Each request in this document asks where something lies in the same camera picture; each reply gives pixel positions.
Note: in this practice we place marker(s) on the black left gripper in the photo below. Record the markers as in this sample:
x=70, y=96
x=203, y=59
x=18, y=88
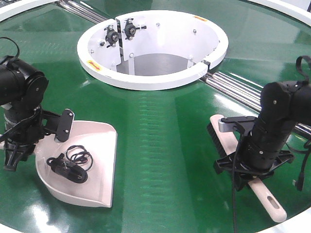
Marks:
x=23, y=130

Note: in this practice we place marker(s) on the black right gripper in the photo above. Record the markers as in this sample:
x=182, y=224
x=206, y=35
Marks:
x=248, y=162

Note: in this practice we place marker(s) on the beige hand brush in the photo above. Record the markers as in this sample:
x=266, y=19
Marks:
x=229, y=143

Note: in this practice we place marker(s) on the beige plastic dustpan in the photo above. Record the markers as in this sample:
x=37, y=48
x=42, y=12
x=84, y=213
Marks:
x=80, y=171

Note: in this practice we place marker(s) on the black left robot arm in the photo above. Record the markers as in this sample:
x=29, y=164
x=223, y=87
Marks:
x=22, y=89

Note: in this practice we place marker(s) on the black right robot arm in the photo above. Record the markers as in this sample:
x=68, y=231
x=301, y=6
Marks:
x=283, y=105

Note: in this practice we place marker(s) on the steel rollers right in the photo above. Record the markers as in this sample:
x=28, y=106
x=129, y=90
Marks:
x=235, y=86

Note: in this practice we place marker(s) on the steel rollers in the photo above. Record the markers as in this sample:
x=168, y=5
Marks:
x=82, y=11
x=235, y=86

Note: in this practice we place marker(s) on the yellow warning sticker front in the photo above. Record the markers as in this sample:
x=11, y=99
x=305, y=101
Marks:
x=94, y=65

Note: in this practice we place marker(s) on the yellow warning sticker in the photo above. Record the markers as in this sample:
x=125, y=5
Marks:
x=200, y=18
x=94, y=65

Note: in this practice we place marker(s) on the white outer rim left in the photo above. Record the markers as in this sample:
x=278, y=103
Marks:
x=20, y=6

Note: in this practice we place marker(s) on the white rim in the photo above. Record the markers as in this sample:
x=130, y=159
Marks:
x=286, y=8
x=20, y=6

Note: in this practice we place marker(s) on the black left flange bearing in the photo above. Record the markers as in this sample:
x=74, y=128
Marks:
x=111, y=37

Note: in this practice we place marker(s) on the black flange bearing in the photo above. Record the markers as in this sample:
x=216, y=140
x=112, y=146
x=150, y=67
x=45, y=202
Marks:
x=130, y=29
x=111, y=37

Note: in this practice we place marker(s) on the steel rollers top left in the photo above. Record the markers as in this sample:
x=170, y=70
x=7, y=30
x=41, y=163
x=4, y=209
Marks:
x=82, y=11

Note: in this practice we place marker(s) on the yellow warning sticker rear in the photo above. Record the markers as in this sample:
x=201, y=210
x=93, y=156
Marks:
x=200, y=18

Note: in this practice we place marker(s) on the black right flange bearing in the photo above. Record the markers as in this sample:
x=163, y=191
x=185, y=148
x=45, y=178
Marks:
x=130, y=29

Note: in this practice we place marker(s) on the white outer rim right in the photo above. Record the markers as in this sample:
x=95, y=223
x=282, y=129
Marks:
x=286, y=8

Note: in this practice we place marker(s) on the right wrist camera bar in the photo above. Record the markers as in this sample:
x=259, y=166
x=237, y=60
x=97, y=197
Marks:
x=237, y=123

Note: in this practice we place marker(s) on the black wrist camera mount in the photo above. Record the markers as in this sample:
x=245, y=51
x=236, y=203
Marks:
x=59, y=125

